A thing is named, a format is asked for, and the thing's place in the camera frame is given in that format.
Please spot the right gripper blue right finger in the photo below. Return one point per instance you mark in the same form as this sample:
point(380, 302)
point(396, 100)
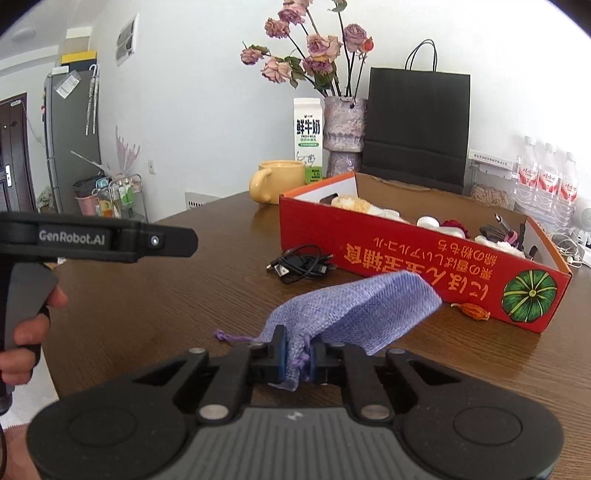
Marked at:
point(348, 367)

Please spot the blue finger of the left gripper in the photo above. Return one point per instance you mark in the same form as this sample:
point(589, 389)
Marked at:
point(166, 241)

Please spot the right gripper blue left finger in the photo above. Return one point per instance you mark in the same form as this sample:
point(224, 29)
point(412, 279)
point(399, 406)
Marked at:
point(230, 379)

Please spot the purple knit drawstring pouch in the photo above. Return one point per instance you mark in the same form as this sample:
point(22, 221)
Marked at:
point(371, 313)

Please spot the small orange tassel charm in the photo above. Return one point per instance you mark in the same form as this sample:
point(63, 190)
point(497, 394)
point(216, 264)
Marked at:
point(472, 311)

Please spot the yellow white plush toy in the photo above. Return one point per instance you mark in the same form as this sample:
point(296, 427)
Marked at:
point(359, 205)

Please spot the white bottle cap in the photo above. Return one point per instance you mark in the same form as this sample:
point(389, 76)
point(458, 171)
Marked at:
point(428, 222)

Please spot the red fabric rose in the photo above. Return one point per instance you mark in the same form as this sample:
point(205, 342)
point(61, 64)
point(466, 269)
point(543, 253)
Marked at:
point(456, 225)

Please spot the white tissue pack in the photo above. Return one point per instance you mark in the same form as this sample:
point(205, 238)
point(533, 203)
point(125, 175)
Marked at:
point(500, 246)

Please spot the braided cable pink tie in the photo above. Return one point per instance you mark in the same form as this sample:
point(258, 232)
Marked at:
point(502, 231)

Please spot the person's left hand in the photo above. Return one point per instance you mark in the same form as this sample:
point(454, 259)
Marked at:
point(17, 364)

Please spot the dark brown door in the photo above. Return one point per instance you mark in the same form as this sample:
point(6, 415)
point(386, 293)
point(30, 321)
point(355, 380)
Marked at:
point(16, 192)

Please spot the white sign board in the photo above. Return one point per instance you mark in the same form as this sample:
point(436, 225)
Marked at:
point(194, 200)

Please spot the yellow ceramic mug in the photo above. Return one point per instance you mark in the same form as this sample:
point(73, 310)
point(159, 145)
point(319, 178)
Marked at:
point(274, 178)

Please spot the grey refrigerator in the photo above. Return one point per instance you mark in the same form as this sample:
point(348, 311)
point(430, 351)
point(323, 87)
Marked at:
point(72, 143)

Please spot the red pumpkin cardboard box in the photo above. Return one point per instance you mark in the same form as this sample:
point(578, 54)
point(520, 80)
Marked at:
point(523, 292)

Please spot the white green milk carton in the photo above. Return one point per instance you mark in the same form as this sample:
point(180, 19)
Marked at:
point(308, 137)

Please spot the purple textured vase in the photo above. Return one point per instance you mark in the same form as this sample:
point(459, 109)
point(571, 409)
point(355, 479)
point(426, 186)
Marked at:
point(344, 133)

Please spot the clear jar of nuts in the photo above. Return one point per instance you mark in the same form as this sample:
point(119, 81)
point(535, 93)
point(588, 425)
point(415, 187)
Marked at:
point(493, 186)

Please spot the dried pink rose bouquet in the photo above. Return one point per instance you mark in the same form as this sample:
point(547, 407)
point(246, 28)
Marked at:
point(331, 64)

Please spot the black paper bag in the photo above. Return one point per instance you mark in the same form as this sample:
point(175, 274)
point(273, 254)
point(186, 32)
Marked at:
point(417, 125)

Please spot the flat white box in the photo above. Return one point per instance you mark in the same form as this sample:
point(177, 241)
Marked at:
point(490, 160)

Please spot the water bottle red label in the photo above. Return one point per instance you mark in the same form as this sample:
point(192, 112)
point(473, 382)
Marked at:
point(527, 174)
point(567, 193)
point(547, 180)

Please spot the white round robot toy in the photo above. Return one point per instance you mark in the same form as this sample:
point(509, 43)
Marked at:
point(581, 217)

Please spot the wire storage rack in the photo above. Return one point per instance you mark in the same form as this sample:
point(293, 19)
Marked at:
point(103, 196)

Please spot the white wired earphones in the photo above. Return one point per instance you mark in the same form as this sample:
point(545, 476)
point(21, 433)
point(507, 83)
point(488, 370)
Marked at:
point(573, 245)

